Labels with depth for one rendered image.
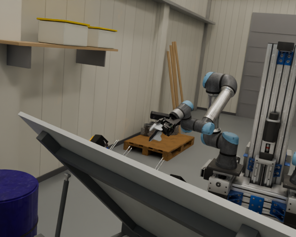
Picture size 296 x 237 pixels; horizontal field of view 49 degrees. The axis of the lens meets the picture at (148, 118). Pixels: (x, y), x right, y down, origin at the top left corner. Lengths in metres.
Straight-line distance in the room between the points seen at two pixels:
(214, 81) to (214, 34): 9.08
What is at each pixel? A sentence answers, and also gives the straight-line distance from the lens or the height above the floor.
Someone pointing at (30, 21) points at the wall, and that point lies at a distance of 4.15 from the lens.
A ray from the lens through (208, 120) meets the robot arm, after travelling 1.98.
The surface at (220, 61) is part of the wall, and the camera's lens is 11.19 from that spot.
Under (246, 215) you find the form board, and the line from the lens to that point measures 0.76.
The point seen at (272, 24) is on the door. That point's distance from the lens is 10.99.
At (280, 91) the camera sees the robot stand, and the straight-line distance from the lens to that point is 2.40.
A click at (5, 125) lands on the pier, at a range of 3.80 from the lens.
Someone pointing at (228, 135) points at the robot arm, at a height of 1.39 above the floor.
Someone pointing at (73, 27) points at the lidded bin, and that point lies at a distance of 3.86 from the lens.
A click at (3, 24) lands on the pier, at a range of 3.64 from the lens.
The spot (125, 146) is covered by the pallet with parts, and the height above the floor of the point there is 0.08.
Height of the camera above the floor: 1.92
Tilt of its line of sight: 12 degrees down
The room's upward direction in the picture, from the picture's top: 6 degrees clockwise
